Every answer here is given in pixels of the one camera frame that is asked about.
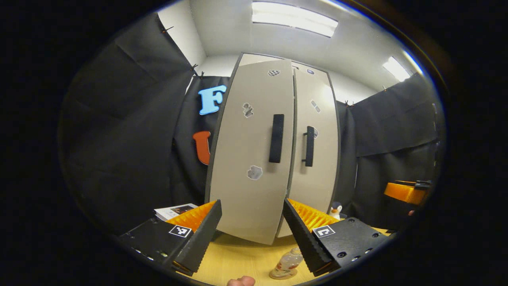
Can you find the white booklet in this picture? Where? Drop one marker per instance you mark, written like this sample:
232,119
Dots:
174,210

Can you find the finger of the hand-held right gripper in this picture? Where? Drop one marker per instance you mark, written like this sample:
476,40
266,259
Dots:
403,194

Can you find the small ceiling light panel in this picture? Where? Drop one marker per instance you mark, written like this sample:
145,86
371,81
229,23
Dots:
396,69

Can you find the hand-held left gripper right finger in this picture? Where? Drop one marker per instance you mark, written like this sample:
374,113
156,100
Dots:
303,238

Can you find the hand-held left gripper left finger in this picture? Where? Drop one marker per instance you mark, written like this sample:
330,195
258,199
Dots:
200,242

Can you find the clear bottle with red label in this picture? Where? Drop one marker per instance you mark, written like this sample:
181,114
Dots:
289,260

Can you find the penguin plush toy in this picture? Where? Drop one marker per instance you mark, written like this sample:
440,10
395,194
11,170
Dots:
336,210

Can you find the black backdrop cloth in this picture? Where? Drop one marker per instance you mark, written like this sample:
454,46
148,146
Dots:
127,151

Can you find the white cabinet door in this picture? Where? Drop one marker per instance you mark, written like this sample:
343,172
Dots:
321,178
246,190

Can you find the white cabinet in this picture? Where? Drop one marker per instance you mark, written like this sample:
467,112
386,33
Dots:
254,58

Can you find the large ceiling light panel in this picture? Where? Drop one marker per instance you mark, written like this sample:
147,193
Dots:
293,18

